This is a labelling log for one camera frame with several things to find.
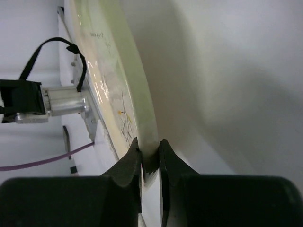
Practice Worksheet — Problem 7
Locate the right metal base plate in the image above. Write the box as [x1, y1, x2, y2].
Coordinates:
[71, 55, 99, 141]

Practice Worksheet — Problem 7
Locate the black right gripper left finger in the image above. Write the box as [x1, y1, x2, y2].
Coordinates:
[0, 139, 142, 227]

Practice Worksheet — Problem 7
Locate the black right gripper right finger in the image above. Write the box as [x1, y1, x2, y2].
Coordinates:
[159, 140, 303, 227]

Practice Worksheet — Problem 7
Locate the cream plate green section front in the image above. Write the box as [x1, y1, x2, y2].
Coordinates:
[64, 0, 159, 187]

